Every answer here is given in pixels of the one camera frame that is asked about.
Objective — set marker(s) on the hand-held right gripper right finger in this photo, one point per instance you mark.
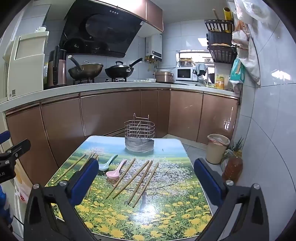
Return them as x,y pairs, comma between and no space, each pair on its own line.
208,183

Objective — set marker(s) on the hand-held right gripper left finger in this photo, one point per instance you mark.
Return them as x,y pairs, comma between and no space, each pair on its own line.
83,183

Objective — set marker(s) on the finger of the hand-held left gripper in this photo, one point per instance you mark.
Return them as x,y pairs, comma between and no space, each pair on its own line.
19,148
4,137

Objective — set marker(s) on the wooden chopstick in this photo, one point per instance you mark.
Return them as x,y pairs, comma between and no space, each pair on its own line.
69,169
120,179
86,161
140,182
130,180
145,185

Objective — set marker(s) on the light blue spoon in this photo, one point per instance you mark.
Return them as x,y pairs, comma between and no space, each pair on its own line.
103,166

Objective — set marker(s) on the pink spoon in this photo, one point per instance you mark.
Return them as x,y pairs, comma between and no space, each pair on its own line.
111,175

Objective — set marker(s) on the amber oil bottle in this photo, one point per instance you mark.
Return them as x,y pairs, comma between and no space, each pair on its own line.
232,169

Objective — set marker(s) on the white plastic bag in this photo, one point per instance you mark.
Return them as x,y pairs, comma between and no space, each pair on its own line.
23,194

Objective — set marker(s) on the beige trash bin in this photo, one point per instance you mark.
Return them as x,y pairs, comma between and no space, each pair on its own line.
216,154

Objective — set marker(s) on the blue cloth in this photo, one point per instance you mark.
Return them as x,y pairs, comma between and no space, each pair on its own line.
3,204

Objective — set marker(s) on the cream countertop appliance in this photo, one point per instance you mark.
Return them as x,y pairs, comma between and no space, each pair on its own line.
25,69

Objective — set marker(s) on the brown lower cabinets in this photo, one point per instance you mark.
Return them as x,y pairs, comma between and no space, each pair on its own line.
111,109

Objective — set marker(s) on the brown electric kettle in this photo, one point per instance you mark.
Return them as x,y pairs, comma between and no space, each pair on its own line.
60,71

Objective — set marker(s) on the white kitchen countertop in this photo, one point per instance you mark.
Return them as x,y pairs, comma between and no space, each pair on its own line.
92,87

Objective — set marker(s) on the yellow oil bottle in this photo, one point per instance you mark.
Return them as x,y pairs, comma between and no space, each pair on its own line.
219,82

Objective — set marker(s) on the bronze wok with lid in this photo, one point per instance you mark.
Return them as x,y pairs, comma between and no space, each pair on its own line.
85,70

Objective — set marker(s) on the black gas stove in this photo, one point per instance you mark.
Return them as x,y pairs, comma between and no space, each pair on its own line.
115,80

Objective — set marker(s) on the white microwave oven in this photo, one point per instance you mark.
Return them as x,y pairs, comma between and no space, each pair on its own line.
183,73

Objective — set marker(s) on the small white cup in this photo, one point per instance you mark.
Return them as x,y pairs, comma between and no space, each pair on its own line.
41,29

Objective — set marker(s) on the brown rice cooker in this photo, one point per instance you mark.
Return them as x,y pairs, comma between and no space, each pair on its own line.
164,77

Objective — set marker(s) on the teal packet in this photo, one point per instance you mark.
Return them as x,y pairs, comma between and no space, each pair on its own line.
237,71

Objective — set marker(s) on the grey-blue cloth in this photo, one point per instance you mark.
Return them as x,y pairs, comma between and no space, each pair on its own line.
200,68

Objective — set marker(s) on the black wok with lid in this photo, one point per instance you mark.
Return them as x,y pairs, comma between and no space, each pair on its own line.
119,71

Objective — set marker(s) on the plate of white buns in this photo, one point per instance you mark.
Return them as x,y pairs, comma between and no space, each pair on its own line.
148,80

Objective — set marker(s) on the steel pot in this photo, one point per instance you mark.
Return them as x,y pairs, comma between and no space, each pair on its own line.
185,63

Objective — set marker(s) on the hanging white bags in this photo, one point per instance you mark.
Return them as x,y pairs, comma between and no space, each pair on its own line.
251,60

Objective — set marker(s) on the white water heater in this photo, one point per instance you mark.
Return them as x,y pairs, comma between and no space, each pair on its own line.
153,46

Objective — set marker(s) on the black range hood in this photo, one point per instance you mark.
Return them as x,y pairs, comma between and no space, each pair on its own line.
104,27

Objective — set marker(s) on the wooden stick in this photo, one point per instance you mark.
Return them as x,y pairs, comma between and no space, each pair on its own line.
215,14

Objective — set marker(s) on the yellow roll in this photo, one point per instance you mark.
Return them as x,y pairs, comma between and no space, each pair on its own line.
227,14

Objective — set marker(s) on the brown upper cabinet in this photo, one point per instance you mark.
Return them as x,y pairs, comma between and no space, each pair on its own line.
153,14

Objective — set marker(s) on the clear plastic bag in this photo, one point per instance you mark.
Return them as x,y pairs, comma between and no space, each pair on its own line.
252,9

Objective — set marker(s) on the black wall rack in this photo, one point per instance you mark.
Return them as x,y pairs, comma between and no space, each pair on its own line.
219,38

